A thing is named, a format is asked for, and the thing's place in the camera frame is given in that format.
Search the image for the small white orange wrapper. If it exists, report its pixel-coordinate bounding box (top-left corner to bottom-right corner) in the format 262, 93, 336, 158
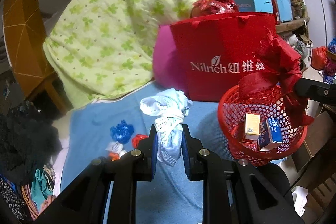
105, 141, 127, 161

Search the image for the red plastic bag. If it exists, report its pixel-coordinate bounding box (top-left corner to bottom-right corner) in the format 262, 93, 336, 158
190, 0, 239, 18
311, 46, 327, 71
131, 134, 148, 149

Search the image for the blue plastic bag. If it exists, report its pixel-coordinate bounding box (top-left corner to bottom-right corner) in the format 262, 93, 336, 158
110, 120, 134, 144

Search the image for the red fabric ribbon bundle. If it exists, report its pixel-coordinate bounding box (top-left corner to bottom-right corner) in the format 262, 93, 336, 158
239, 31, 314, 127

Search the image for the light blue white cloth wad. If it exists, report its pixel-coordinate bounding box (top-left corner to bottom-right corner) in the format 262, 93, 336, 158
140, 88, 193, 166

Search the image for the blue white small box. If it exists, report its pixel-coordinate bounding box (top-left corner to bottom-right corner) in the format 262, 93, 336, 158
257, 117, 283, 152

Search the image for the yellow white small box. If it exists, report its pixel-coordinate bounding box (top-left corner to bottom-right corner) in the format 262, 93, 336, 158
244, 113, 260, 141

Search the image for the red plastic bag on floor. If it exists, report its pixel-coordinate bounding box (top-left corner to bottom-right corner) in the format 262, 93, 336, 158
311, 46, 327, 71

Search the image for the light blue towel blanket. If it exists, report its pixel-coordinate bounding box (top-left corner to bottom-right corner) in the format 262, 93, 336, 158
60, 80, 287, 224

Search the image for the red plastic mesh basket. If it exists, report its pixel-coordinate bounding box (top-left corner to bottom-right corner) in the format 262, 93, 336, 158
218, 85, 307, 166

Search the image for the teal and striped clothes pile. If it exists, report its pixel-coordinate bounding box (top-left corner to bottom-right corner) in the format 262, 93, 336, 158
0, 163, 57, 221

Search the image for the magenta pillow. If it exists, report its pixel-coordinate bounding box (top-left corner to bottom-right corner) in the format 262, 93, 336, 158
153, 25, 188, 94

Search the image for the black fuzzy garment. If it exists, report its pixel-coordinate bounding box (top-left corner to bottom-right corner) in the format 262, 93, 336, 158
1, 101, 62, 186

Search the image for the blue plastic storage bin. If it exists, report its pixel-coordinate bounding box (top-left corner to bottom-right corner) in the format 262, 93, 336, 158
276, 0, 293, 23

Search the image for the red Nilrich paper bag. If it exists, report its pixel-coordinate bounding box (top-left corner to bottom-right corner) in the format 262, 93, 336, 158
170, 12, 276, 102

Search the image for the light blue cardboard box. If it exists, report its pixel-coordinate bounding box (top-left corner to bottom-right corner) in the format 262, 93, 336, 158
234, 0, 273, 14

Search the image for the green clover patterned quilt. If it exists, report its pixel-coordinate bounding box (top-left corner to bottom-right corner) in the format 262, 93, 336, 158
43, 0, 198, 108

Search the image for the red plastic bag behind tote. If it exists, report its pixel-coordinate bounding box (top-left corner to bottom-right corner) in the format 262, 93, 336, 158
190, 0, 239, 18

